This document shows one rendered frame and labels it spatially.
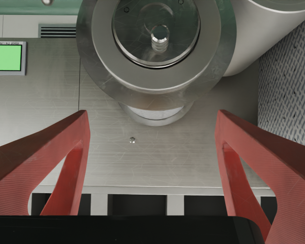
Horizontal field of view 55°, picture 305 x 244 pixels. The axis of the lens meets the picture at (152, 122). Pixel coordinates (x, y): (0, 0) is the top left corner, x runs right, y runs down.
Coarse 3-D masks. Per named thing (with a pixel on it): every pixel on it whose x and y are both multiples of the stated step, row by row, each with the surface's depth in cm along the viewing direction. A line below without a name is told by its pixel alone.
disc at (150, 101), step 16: (96, 0) 27; (224, 0) 27; (80, 16) 27; (224, 16) 27; (80, 32) 27; (224, 32) 27; (80, 48) 27; (224, 48) 27; (96, 64) 27; (224, 64) 27; (96, 80) 27; (112, 80) 27; (208, 80) 26; (112, 96) 27; (128, 96) 26; (144, 96) 26; (160, 96) 26; (176, 96) 26; (192, 96) 26
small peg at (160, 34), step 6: (156, 30) 22; (162, 30) 22; (168, 30) 22; (156, 36) 22; (162, 36) 22; (168, 36) 22; (156, 42) 22; (162, 42) 22; (156, 48) 24; (162, 48) 24
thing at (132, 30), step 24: (120, 0) 25; (144, 0) 25; (168, 0) 25; (192, 0) 25; (120, 24) 25; (144, 24) 25; (168, 24) 25; (192, 24) 25; (120, 48) 26; (144, 48) 25; (168, 48) 25; (192, 48) 27
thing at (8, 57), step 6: (0, 48) 60; (6, 48) 60; (12, 48) 60; (18, 48) 59; (0, 54) 59; (6, 54) 59; (12, 54) 59; (18, 54) 59; (0, 60) 59; (6, 60) 59; (12, 60) 59; (18, 60) 59; (0, 66) 59; (6, 66) 59; (12, 66) 59; (18, 66) 59
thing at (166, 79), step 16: (112, 0) 26; (208, 0) 26; (96, 16) 26; (112, 16) 26; (208, 16) 26; (96, 32) 26; (112, 32) 26; (208, 32) 26; (96, 48) 26; (112, 48) 26; (208, 48) 26; (112, 64) 26; (128, 64) 26; (176, 64) 26; (192, 64) 26; (208, 64) 26; (128, 80) 26; (144, 80) 26; (160, 80) 26; (176, 80) 26; (192, 80) 26
